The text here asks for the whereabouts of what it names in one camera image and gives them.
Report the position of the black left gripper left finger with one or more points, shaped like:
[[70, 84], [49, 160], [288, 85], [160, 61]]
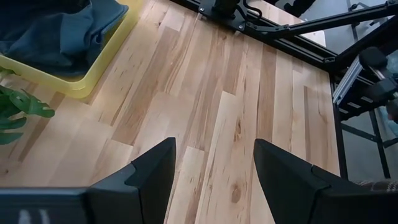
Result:
[[124, 202]]

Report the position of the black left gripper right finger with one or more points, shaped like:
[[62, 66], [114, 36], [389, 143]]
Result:
[[298, 199]]

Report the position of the navy blue baseball cap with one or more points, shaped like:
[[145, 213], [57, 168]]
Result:
[[31, 37]]

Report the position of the plaid patterned fabric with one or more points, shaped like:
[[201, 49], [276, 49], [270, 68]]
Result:
[[379, 185]]

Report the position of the yellow plastic bin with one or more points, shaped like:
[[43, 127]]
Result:
[[77, 88]]

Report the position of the green leafy plant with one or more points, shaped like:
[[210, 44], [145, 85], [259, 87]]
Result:
[[31, 105]]

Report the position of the silver aluminium rail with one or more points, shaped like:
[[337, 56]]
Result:
[[346, 81]]

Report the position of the black aluminium table frame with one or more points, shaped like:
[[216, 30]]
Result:
[[298, 46]]

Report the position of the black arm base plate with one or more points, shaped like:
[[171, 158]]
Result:
[[236, 23]]

